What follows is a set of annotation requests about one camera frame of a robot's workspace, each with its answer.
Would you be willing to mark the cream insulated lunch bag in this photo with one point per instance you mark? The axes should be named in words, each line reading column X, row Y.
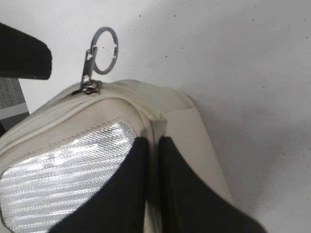
column 58, row 157

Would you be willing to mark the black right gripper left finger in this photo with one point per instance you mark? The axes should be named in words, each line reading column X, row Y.
column 119, row 206

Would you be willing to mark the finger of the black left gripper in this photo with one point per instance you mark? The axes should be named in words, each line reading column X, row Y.
column 23, row 56

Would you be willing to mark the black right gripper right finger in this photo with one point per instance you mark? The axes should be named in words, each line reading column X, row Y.
column 188, row 205

